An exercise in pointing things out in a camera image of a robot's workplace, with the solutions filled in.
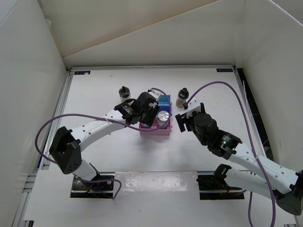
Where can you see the black-cap spice jar left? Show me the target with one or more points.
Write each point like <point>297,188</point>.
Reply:
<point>124,93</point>

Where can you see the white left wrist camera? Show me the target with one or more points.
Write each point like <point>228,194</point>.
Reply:
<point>155,93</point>

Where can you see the black-cap spice jar right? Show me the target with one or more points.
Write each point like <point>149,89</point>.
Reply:
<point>182,97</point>

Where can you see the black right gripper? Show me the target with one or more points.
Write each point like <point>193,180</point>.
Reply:
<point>182,119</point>

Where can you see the black-cap spice jar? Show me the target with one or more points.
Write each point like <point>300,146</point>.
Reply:
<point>182,97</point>
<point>124,93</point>

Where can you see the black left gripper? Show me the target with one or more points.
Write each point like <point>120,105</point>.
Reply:
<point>153,112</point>

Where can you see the pink organizer box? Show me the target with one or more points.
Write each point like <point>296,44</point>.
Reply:
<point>156,129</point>

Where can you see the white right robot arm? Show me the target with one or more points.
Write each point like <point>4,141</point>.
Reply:
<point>265,177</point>

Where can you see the light blue organizer box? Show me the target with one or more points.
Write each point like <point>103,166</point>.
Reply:
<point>164,100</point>

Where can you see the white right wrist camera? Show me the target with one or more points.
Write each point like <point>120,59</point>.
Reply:
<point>193,106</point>

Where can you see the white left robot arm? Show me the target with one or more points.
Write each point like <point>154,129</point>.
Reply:
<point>68,144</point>

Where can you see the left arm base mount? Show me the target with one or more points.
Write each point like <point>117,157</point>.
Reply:
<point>102,190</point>

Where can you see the dark blue organizer box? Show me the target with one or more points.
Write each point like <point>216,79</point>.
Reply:
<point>165,107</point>

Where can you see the silver-lid shaker bottle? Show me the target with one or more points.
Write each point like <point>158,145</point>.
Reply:
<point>162,119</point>

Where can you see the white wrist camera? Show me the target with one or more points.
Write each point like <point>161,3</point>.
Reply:
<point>155,93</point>
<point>193,106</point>

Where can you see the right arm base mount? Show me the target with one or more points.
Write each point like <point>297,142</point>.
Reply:
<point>211,188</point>

